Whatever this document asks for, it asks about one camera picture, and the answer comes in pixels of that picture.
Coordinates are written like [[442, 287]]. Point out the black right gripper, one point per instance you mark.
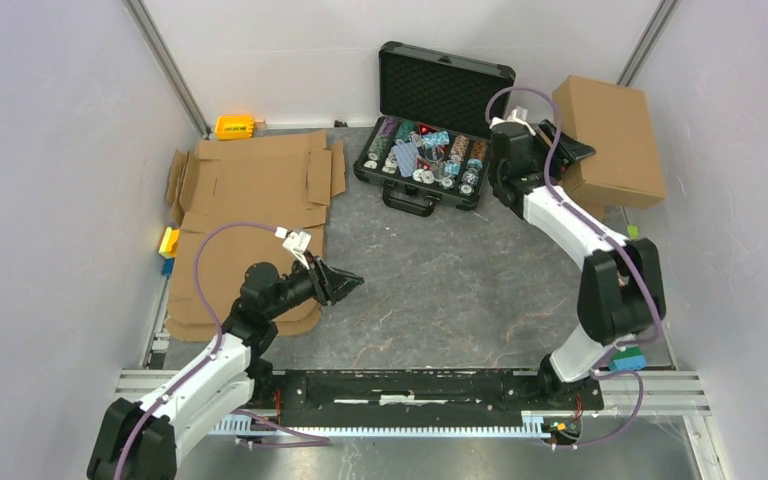
[[561, 161]]

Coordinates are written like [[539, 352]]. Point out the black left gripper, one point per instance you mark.
[[324, 277]]

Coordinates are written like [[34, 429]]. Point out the cardboard box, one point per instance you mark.
[[625, 170]]

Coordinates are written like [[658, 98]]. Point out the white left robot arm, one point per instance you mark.
[[149, 438]]

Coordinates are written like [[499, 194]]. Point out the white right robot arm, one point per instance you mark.
[[620, 294]]

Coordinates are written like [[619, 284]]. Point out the stack of flat cardboard sheets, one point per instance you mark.
[[226, 197]]

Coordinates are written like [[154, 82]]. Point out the black poker chip case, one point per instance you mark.
[[442, 102]]

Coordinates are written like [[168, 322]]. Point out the blue playing card deck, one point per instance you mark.
[[406, 155]]

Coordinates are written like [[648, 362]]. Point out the yellow orange toy block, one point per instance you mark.
[[169, 242]]

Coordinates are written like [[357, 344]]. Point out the blue green block stack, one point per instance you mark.
[[629, 359]]

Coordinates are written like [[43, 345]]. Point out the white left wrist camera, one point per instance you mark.
[[296, 242]]

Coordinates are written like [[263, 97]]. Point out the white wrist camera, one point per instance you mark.
[[519, 116], [296, 242]]

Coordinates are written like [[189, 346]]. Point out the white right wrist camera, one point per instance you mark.
[[519, 116]]

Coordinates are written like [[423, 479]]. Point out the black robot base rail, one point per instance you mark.
[[416, 398]]

